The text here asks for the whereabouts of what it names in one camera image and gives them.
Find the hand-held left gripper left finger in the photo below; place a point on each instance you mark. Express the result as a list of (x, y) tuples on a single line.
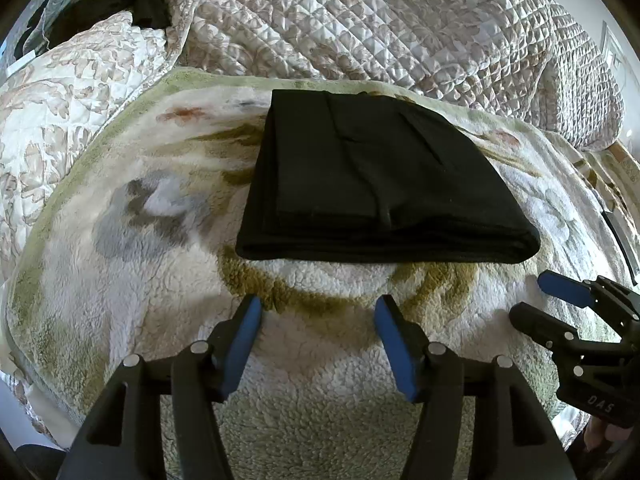
[(245, 335)]

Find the dark cloth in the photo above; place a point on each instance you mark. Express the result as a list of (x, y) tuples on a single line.
[(125, 2)]

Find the clear plastic bag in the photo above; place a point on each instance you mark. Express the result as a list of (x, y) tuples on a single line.
[(60, 2)]

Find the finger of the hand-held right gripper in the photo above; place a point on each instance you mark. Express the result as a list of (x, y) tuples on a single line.
[(565, 287), (537, 320)]

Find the black pants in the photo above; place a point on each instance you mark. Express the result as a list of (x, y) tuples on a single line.
[(375, 185)]

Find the quilted floral bedspread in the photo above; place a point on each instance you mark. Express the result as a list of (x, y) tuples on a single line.
[(375, 25)]

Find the floral fleece blanket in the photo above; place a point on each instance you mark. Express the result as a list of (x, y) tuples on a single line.
[(150, 285)]

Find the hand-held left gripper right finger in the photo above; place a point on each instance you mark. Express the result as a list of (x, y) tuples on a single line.
[(395, 345)]

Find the person's right hand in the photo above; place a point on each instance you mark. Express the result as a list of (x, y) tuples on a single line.
[(611, 434)]

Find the quilted floral pillow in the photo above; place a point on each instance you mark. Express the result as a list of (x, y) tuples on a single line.
[(75, 80)]

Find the white frame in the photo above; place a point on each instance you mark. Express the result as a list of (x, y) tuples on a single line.
[(612, 52)]

